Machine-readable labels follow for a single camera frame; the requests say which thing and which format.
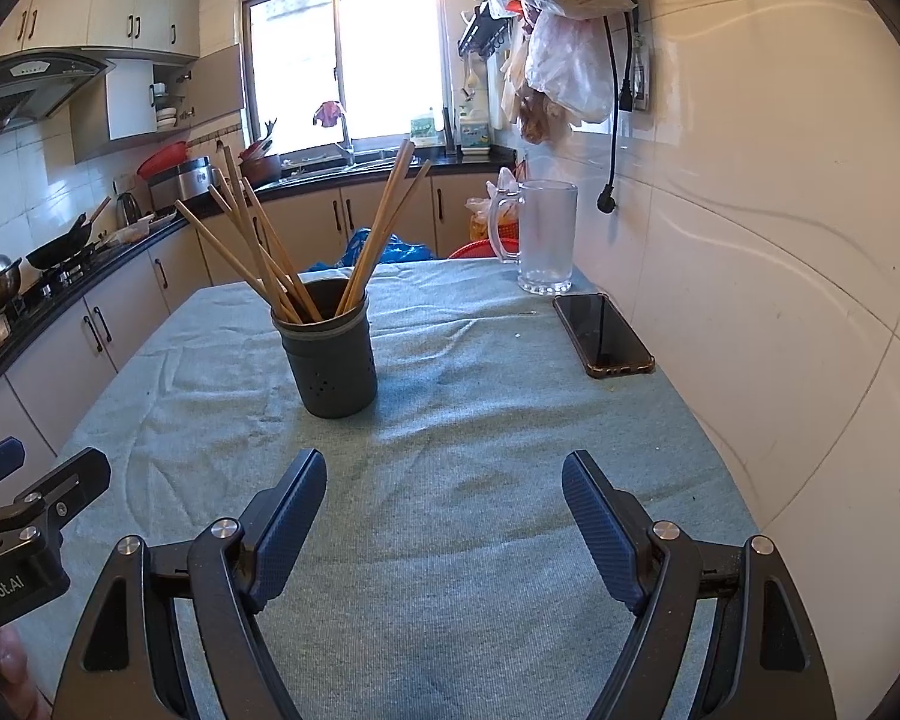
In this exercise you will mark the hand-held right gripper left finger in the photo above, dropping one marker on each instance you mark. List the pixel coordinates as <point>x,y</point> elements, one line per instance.
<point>292,525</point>

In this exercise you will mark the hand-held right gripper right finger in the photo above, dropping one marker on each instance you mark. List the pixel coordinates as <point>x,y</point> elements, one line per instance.
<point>600,532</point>

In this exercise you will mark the dark grey utensil holder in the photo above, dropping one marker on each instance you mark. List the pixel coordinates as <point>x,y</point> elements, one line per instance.
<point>330,367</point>

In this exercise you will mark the bundle of chopsticks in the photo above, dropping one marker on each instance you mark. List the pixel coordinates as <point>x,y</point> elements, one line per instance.
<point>379,225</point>

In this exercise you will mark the person's left hand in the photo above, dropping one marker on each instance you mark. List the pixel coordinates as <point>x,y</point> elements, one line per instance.
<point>13,660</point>

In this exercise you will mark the beige lower kitchen cabinets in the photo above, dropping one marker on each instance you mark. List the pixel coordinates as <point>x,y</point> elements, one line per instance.
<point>67,360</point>

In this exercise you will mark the beige kitchen cabinets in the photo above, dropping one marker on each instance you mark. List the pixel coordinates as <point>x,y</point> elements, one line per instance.
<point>67,360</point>
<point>120,0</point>

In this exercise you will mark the grey-green tablecloth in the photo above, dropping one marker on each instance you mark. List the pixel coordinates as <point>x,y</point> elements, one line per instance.
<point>457,465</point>

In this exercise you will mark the gas stove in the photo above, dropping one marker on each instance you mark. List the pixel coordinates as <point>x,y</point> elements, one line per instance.
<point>45,289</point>

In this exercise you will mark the black smartphone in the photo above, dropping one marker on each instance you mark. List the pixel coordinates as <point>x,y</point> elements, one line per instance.
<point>604,334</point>

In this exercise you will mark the black wok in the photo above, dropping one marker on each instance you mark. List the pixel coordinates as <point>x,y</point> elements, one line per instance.
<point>60,247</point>

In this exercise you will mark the black kitchen countertop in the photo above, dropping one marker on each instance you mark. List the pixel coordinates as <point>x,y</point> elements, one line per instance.
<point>127,259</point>

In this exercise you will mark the steel kettle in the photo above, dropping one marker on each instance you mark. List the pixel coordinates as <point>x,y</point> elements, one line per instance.
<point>127,208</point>

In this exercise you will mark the blue plastic bag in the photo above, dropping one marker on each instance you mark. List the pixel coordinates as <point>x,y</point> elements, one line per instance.
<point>401,249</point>

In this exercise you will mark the clear glass mug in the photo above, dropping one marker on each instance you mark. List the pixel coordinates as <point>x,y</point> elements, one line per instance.
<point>547,240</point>

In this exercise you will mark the red plastic basket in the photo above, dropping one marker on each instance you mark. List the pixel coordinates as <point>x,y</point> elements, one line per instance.
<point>472,250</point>

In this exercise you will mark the silver rice cooker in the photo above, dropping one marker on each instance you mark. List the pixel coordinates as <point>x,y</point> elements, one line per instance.
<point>184,187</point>

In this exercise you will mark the clear plastic bag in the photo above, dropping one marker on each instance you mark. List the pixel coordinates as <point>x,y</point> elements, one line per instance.
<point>484,217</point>

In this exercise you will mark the red plastic basin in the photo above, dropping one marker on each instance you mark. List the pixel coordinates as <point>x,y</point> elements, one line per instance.
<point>161,159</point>

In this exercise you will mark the brown clay pot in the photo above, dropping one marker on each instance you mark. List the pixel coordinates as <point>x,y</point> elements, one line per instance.
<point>262,169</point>

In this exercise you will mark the grey range hood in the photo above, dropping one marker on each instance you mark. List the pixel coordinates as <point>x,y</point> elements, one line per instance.
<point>22,82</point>

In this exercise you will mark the chrome faucet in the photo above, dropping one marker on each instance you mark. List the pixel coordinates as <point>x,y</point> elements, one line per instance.
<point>345,142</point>

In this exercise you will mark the stack of white bowls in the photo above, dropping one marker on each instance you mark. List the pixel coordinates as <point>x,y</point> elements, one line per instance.
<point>166,112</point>

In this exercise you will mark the pink cloth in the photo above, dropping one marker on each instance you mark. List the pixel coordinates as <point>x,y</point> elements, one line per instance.
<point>328,112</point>

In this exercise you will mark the green box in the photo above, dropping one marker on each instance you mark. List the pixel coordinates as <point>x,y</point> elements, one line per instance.
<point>424,127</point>

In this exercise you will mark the green white detergent bottle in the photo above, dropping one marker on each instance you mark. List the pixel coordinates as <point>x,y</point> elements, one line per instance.
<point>475,131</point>

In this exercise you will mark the kitchen window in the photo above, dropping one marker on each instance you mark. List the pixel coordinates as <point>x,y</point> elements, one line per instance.
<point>382,52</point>

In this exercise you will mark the beige upper kitchen cabinets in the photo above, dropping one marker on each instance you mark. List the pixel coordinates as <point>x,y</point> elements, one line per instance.
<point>120,0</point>

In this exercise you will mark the wall power socket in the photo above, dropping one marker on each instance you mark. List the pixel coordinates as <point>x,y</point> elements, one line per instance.
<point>641,71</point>

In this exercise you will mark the black wall hook rack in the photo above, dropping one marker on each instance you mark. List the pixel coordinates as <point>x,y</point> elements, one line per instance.
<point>484,30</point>

